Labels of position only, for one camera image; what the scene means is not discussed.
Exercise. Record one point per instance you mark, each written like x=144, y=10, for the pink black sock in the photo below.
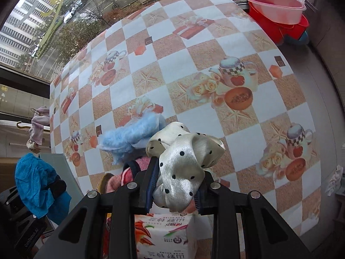
x=137, y=170

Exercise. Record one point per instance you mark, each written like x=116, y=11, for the light blue fluffy cloth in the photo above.
x=132, y=137

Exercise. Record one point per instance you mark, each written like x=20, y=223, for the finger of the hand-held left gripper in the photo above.
x=58, y=187

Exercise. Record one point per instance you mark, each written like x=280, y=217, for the pink plastic basin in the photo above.
x=275, y=6

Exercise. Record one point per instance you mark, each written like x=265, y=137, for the checkered printed tablecloth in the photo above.
x=188, y=51

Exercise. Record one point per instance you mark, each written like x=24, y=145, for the pale pink hanging cloth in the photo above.
x=37, y=126

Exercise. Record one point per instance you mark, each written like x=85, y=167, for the brown cardboard panel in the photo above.
x=8, y=172

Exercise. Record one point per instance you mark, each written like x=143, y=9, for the white crumpled cloth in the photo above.
x=334, y=180

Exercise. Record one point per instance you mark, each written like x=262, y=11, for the beige hanging cloth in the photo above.
x=33, y=147

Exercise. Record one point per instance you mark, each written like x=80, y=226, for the blue stockings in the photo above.
x=35, y=175

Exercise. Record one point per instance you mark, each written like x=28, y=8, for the grey white cardboard box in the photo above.
x=67, y=172

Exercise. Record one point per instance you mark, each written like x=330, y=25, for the floral tissue pack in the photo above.
x=167, y=237

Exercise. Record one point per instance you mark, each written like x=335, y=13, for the blue plastic basin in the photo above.
x=299, y=39

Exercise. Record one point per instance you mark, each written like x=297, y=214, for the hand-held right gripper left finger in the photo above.
x=153, y=186

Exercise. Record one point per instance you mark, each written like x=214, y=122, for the red plastic bucket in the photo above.
x=266, y=29

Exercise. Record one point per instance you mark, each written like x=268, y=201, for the white polka dot scrunchie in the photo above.
x=186, y=159

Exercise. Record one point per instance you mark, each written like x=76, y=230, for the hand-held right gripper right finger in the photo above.
x=198, y=202

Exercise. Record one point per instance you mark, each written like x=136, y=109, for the gold metal rack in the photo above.
x=24, y=124

